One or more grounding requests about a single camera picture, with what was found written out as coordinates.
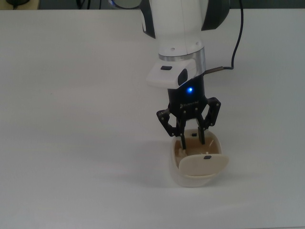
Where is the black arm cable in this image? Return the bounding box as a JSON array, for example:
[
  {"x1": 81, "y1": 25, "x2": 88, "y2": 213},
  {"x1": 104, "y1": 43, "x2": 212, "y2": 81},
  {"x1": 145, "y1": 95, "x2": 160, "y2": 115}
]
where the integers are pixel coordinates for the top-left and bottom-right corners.
[{"x1": 203, "y1": 0, "x2": 245, "y2": 73}]

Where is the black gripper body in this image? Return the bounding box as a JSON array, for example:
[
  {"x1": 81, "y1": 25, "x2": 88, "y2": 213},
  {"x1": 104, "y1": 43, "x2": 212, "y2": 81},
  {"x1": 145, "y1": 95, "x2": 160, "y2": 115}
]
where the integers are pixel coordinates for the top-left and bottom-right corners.
[{"x1": 166, "y1": 71, "x2": 209, "y2": 120}]

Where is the dark background furniture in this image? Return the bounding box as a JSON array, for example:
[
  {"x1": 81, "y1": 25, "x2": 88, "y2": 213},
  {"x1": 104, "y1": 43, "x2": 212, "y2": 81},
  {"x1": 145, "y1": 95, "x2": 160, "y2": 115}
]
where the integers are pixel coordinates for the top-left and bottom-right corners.
[{"x1": 230, "y1": 0, "x2": 305, "y2": 10}]

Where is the cream swing bin lid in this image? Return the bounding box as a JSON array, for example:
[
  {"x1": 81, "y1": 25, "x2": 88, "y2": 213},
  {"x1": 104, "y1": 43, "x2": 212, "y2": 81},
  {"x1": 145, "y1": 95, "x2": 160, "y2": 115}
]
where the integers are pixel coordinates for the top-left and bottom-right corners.
[{"x1": 178, "y1": 154, "x2": 230, "y2": 177}]

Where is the small white bin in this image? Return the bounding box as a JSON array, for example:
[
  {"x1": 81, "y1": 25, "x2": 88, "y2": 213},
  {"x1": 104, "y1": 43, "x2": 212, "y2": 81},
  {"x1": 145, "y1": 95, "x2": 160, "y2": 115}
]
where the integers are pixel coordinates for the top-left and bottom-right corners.
[{"x1": 169, "y1": 128, "x2": 231, "y2": 188}]

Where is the dark object on desk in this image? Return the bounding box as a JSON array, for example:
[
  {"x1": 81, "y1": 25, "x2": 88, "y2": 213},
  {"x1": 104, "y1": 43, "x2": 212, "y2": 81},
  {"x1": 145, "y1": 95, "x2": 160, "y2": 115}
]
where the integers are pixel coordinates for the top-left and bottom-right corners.
[{"x1": 6, "y1": 0, "x2": 31, "y2": 10}]

